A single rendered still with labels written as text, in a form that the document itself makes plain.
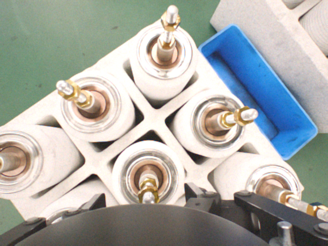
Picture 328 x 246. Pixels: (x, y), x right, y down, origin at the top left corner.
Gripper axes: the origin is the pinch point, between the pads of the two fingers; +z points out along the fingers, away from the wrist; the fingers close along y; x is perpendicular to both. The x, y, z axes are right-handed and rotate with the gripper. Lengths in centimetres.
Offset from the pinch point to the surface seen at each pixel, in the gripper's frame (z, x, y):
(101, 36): 36.0, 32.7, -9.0
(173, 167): 10.4, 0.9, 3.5
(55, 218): 10.6, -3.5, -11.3
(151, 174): 7.8, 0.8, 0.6
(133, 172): 10.6, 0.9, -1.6
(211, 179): 21.9, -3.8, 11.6
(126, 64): 19.6, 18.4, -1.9
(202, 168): 17.9, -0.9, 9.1
